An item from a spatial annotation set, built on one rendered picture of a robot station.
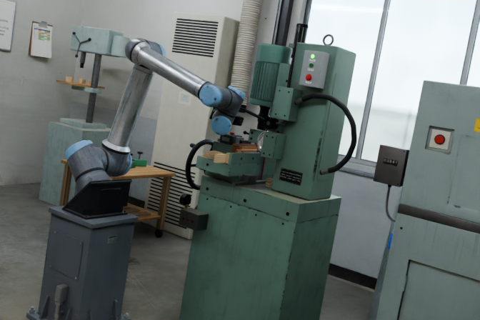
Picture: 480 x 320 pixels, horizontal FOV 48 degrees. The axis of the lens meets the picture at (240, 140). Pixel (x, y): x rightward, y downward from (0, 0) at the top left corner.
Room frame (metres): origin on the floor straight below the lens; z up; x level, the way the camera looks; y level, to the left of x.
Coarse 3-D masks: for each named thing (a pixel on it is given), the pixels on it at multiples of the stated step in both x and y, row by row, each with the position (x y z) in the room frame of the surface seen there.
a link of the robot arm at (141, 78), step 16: (160, 48) 2.72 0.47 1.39; (144, 80) 2.70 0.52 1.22; (128, 96) 2.71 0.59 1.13; (144, 96) 2.74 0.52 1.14; (128, 112) 2.71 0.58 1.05; (112, 128) 2.74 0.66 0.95; (128, 128) 2.73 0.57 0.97; (112, 144) 2.72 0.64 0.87; (128, 144) 2.78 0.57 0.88; (112, 160) 2.71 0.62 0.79; (128, 160) 2.80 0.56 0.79
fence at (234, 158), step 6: (234, 156) 2.53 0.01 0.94; (240, 156) 2.57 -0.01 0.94; (246, 156) 2.62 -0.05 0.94; (252, 156) 2.66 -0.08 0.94; (258, 156) 2.70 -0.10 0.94; (234, 162) 2.54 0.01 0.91; (240, 162) 2.58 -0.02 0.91; (246, 162) 2.62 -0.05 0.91; (252, 162) 2.66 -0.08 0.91; (258, 162) 2.70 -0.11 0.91; (270, 162) 2.80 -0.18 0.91
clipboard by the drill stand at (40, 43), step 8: (32, 24) 5.02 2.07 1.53; (40, 24) 5.08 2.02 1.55; (48, 24) 5.16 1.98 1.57; (32, 32) 5.02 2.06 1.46; (40, 32) 5.08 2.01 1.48; (48, 32) 5.16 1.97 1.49; (32, 40) 5.01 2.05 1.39; (40, 40) 5.08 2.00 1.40; (48, 40) 5.16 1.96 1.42; (32, 48) 5.01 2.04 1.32; (40, 48) 5.07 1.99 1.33; (48, 48) 5.15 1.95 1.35; (40, 56) 5.11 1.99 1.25; (48, 56) 5.14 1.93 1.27
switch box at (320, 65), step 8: (304, 56) 2.47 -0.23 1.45; (320, 56) 2.42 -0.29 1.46; (328, 56) 2.46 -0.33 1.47; (304, 64) 2.47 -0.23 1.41; (320, 64) 2.42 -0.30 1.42; (304, 72) 2.46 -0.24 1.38; (312, 72) 2.44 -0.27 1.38; (320, 72) 2.42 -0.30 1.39; (304, 80) 2.46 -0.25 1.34; (312, 80) 2.43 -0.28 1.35; (320, 80) 2.43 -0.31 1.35; (320, 88) 2.45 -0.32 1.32
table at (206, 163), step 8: (200, 160) 2.62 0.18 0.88; (208, 160) 2.59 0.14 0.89; (200, 168) 2.62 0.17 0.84; (208, 168) 2.59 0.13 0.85; (216, 168) 2.56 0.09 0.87; (224, 168) 2.53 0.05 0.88; (232, 168) 2.53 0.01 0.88; (240, 168) 2.58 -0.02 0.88; (248, 168) 2.64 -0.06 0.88; (256, 168) 2.70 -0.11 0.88; (264, 168) 2.76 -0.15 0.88; (272, 168) 2.82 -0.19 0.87
